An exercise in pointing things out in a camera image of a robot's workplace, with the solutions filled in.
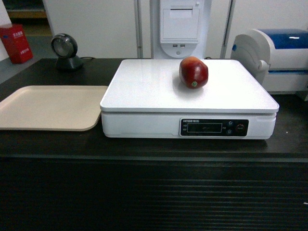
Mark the beige plastic tray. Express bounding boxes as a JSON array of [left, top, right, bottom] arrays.
[[0, 86, 107, 131]]

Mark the dark red mango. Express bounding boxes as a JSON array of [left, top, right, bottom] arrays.
[[179, 56, 209, 89]]

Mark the red fire extinguisher box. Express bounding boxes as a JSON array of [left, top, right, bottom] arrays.
[[0, 24, 33, 64]]

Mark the white checkout scale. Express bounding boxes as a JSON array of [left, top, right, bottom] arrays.
[[100, 60, 279, 140]]

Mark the white blue label printer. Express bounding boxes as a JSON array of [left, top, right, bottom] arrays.
[[231, 29, 308, 94]]

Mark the black barcode scanner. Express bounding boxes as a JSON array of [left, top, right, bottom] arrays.
[[51, 33, 83, 71]]

